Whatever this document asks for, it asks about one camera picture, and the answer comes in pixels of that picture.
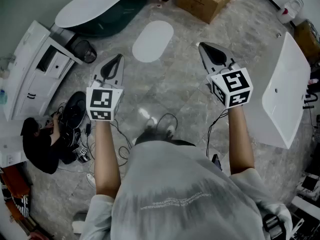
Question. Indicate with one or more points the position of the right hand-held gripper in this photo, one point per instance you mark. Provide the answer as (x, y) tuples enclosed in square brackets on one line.
[(235, 81)]

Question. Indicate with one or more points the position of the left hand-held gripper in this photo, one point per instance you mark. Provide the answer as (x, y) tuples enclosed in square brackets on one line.
[(105, 101)]

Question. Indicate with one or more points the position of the white oval bath mat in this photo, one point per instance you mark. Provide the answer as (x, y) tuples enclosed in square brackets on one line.
[(152, 41)]

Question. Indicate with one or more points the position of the person's right forearm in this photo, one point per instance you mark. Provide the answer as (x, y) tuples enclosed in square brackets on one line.
[(241, 144)]

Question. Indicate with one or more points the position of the person's left forearm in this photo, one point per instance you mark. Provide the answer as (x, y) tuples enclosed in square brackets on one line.
[(107, 159)]

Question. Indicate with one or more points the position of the white oval bathtub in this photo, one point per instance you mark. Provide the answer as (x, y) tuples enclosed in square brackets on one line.
[(100, 4)]

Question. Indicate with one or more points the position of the black mesh wastebasket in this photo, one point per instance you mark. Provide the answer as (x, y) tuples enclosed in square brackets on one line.
[(85, 56)]

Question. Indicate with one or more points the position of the light brown cardboard box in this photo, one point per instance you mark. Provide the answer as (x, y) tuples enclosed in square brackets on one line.
[(200, 4)]

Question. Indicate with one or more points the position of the black power adapter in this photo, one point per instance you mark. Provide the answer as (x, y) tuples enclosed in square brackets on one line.
[(88, 129)]

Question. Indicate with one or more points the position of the person's left shoe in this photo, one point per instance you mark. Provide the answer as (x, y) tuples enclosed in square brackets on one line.
[(151, 124)]

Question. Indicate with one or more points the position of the person's shoe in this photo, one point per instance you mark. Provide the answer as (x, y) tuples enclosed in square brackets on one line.
[(151, 124), (170, 130)]

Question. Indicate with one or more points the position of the black harness backpack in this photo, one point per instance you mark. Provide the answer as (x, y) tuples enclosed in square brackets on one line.
[(71, 139)]

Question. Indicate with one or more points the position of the person's right shoe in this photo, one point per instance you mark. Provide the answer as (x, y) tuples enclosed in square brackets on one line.
[(170, 130)]

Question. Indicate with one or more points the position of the spare hand-held gripper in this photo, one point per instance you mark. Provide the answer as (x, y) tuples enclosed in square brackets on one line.
[(83, 152)]

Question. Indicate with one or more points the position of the white vanity cabinet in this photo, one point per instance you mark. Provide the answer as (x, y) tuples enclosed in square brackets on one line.
[(25, 59)]

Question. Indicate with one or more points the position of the small brown cardboard box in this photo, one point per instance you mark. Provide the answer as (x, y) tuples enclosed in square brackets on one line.
[(305, 41)]

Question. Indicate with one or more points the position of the chrome faucet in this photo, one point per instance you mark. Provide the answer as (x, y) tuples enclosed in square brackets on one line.
[(10, 59)]

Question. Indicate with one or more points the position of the black metal fixture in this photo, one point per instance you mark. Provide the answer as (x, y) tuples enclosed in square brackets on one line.
[(310, 100)]

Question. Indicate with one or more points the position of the white power strip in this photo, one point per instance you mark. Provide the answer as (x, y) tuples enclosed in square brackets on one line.
[(90, 179)]

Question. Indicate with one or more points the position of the blue-capped clear bottle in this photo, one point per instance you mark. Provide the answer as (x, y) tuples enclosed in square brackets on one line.
[(3, 97)]

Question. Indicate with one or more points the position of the person's grey shirt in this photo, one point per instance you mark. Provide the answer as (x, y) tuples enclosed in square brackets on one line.
[(175, 184)]

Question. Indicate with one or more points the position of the white flat box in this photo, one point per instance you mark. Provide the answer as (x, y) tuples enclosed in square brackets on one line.
[(10, 156)]

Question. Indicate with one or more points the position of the red bag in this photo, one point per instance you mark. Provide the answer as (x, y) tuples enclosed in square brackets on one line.
[(15, 181)]

